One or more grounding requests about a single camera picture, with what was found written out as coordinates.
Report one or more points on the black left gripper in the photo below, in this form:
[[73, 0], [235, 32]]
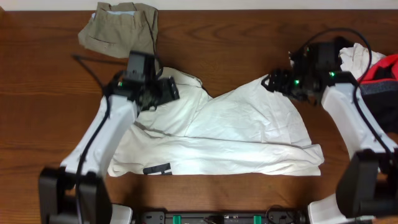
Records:
[[169, 89]]

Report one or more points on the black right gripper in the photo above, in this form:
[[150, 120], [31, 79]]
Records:
[[278, 81]]

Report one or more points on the white t-shirt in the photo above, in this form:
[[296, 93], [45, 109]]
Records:
[[247, 130]]

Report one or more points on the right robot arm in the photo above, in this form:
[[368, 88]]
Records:
[[368, 187]]

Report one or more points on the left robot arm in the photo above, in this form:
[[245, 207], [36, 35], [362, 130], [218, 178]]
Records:
[[76, 192]]

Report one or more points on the white patterned garment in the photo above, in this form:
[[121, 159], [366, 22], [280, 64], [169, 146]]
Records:
[[354, 59]]

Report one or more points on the folded khaki shorts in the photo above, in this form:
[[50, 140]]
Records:
[[115, 30]]

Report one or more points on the black red garment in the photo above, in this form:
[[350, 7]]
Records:
[[379, 92]]

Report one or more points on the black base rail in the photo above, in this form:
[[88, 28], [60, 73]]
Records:
[[271, 216]]

